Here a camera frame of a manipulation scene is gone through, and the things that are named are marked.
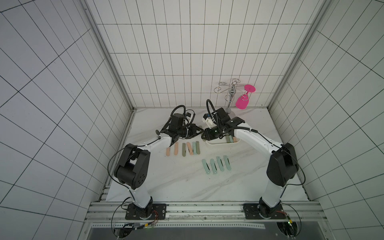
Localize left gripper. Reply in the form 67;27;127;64
178;123;204;139

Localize olive folding fruit knife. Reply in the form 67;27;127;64
196;141;201;155

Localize mint folding fruit knife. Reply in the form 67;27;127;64
224;155;232;171

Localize white plastic storage box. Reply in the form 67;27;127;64
205;136;241;146

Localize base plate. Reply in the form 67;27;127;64
243;203;286;220
125;203;167;221

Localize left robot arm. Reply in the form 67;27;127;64
108;105;203;215

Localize aluminium mounting rail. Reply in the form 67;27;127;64
85;202;327;224

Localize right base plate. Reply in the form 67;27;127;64
243;203;286;220

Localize pink wine glass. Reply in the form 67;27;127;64
236;85;256;110

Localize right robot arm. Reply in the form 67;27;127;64
202;99;300;219

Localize pink folding fruit knife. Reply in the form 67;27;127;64
187;142;194;155

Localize left base plate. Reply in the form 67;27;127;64
125;203;167;221

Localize chrome glass holder stand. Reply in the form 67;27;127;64
214;78;241;114

